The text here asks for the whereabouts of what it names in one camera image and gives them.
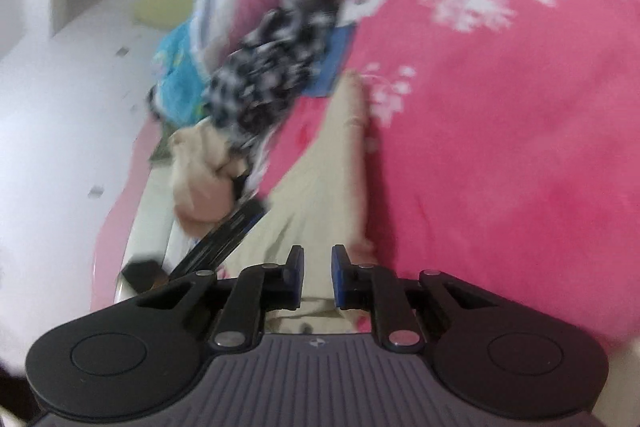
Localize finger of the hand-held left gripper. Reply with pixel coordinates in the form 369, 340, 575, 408
215, 200, 266, 254

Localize cream beige jacket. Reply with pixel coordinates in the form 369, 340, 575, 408
167, 117, 261, 238

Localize white pillow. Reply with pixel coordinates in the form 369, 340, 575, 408
117, 167, 201, 303

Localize teal cartoon blanket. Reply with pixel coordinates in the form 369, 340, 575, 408
147, 19, 221, 128

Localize blue denim garment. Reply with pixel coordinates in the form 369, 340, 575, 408
305, 27, 353, 98

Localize green patterned pillow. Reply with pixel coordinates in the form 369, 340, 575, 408
150, 142, 173, 168

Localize pink headboard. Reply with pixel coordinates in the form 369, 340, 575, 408
90, 117, 171, 313

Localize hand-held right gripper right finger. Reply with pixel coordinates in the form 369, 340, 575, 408
331, 244, 503, 350

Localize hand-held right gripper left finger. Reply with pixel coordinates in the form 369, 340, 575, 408
135, 245, 306, 350

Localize beige pants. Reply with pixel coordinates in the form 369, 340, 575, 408
220, 69, 381, 335

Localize black and white plaid shirt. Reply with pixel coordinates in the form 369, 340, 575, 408
200, 0, 346, 148

